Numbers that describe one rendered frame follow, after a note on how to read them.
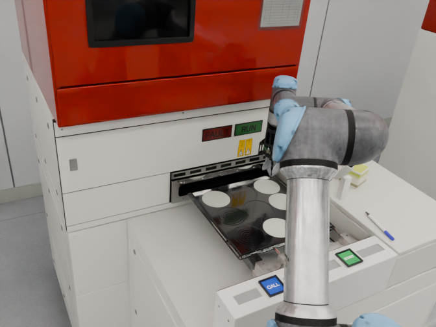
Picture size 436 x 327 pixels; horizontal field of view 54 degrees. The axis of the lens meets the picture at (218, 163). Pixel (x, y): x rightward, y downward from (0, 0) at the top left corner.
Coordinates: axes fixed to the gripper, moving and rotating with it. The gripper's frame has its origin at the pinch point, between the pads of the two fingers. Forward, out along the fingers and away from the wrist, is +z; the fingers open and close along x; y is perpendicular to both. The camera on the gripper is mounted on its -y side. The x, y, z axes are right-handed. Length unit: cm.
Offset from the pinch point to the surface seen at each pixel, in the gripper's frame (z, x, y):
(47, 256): 100, -121, 14
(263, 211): 9.2, 3.5, 11.1
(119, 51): -44, -34, 39
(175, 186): 7.1, -27.2, 20.4
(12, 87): 23, -177, -18
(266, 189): 9.4, -2.2, -2.0
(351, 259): 2.3, 36.6, 23.5
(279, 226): 9.0, 11.6, 15.2
